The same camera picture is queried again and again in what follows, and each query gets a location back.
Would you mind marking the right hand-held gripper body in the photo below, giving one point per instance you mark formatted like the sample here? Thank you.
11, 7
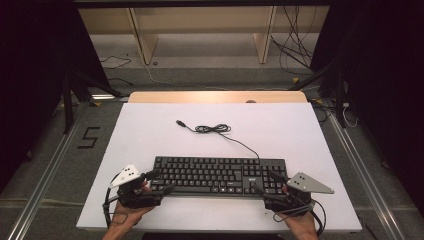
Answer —
290, 201

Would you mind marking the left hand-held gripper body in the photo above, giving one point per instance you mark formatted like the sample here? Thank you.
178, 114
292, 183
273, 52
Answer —
133, 196

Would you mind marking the black computer keyboard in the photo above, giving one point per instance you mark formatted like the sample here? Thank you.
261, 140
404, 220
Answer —
216, 173

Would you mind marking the person's left hand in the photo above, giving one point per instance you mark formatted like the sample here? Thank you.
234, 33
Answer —
128, 216

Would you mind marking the person's right hand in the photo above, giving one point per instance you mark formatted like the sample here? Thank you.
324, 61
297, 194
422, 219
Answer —
303, 223

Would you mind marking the white board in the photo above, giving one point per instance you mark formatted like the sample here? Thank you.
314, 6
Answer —
186, 140

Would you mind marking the wooden table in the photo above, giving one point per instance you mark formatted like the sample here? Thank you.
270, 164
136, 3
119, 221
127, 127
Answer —
200, 97

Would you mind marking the black metal stand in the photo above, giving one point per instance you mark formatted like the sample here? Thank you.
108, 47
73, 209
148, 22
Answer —
339, 100
68, 106

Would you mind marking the metal floor rail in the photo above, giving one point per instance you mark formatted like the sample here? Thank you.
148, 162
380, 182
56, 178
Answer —
366, 180
43, 180

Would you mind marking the light wooden desk frame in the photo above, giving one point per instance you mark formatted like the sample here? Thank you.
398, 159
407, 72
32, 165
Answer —
146, 40

